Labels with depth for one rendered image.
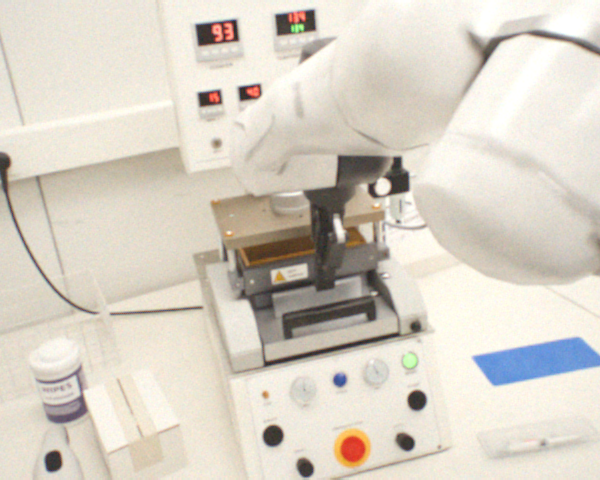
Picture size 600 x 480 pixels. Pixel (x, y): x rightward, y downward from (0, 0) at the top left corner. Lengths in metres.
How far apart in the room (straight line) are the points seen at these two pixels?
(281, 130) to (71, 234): 1.13
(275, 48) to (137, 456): 0.72
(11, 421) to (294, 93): 1.01
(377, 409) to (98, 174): 0.85
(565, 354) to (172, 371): 0.77
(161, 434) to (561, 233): 0.88
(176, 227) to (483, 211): 1.39
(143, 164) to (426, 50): 1.26
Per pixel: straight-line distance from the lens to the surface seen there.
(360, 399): 1.11
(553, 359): 1.41
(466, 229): 0.36
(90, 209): 1.64
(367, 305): 1.07
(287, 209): 1.13
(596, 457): 1.22
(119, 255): 1.69
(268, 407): 1.08
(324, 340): 1.07
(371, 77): 0.44
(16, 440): 1.37
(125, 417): 1.19
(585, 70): 0.37
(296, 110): 0.55
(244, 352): 1.05
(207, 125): 1.23
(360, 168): 0.74
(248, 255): 1.13
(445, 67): 0.42
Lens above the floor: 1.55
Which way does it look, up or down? 25 degrees down
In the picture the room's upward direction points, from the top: 6 degrees counter-clockwise
